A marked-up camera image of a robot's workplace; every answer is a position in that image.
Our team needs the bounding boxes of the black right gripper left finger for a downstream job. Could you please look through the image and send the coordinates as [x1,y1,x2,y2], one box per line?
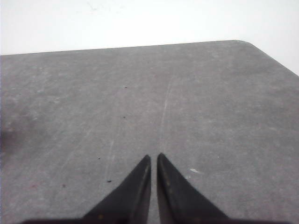
[83,155,151,221]

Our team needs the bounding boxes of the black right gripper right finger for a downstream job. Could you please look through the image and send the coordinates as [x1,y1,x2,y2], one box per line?
[157,153,229,221]

